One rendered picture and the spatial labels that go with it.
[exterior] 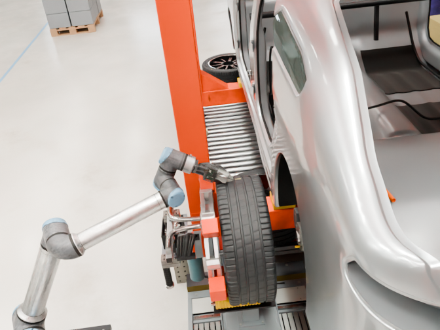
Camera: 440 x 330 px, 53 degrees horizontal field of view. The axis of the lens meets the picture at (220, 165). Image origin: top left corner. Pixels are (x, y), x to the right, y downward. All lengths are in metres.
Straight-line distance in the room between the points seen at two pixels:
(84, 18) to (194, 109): 7.48
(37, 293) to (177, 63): 1.33
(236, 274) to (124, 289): 1.49
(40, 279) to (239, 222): 1.02
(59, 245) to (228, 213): 0.77
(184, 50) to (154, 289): 1.82
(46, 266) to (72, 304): 1.17
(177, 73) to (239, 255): 0.95
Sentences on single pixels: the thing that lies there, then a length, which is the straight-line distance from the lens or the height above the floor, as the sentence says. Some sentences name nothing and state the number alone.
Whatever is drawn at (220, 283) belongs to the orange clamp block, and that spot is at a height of 0.88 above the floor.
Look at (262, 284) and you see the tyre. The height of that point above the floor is 0.86.
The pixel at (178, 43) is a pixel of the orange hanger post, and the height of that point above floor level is 1.80.
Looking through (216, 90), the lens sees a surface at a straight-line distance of 4.46.
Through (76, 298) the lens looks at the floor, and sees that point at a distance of 3.52.
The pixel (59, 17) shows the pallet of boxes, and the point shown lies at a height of 0.36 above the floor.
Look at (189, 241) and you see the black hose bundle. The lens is 2.14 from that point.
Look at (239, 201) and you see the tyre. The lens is 2.12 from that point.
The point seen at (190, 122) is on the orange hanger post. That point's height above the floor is 1.36.
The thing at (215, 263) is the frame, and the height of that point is 0.97.
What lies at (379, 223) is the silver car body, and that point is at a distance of 1.28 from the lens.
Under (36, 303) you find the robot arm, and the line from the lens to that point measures 2.51.
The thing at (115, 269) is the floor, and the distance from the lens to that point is 3.61.
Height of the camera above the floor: 2.47
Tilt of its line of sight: 33 degrees down
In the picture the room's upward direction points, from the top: 6 degrees counter-clockwise
